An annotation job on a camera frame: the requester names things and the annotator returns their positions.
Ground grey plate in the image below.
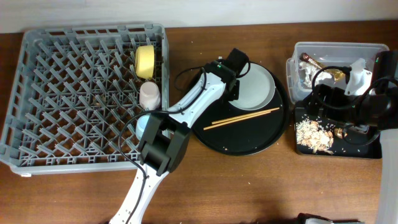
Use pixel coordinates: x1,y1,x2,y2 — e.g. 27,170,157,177
229,62,275,111

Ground gold snack wrapper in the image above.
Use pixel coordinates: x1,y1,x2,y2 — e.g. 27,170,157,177
299,53,345,82

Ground wooden chopstick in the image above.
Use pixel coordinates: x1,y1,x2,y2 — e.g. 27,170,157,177
211,107,279,124
203,111,271,131

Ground food scraps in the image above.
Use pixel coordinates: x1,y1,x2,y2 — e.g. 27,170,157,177
295,118,347,155

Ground white tissue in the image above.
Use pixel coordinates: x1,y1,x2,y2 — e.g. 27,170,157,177
299,62,333,88

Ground pink cup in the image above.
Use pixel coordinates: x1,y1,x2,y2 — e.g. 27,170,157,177
139,82,160,110

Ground yellow bowl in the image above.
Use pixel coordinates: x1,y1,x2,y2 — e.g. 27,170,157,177
135,45,155,79

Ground blue cup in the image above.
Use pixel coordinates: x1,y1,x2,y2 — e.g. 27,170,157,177
136,114,150,141

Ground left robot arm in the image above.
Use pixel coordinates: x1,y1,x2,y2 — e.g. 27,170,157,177
110,49,251,223

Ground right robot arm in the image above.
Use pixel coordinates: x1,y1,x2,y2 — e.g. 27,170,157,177
301,50,397,223

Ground grey dishwasher rack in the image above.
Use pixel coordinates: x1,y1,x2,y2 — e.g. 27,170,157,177
1,24,169,176

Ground black rectangular tray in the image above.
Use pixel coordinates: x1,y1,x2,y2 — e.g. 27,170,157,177
293,101,382,159

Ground round black tray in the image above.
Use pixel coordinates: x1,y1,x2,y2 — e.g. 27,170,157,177
193,66,289,156

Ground clear plastic bin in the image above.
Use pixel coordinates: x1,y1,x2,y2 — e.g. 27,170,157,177
286,42,389,104

